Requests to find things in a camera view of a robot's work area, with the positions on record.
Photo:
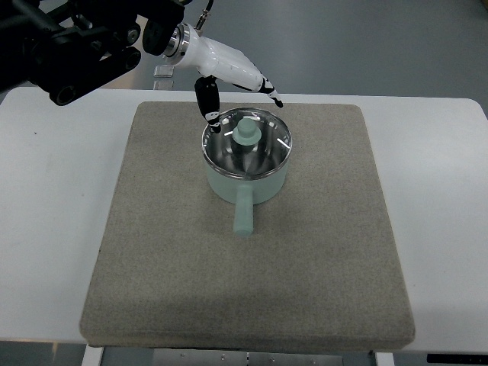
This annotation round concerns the beige fabric mat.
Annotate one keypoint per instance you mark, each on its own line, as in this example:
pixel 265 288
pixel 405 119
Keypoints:
pixel 313 269

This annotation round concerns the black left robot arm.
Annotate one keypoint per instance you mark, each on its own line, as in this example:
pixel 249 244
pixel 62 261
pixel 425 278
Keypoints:
pixel 80 46

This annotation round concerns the small clear floor plate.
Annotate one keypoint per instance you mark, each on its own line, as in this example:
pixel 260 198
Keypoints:
pixel 163 71

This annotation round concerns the mint green saucepan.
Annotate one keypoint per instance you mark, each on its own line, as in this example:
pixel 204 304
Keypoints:
pixel 245 194

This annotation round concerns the glass lid with green knob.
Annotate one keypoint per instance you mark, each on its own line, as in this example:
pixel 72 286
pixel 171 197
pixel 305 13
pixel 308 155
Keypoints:
pixel 252 143

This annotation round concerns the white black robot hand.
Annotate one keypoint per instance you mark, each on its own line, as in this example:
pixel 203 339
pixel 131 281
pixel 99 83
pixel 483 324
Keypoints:
pixel 215 61

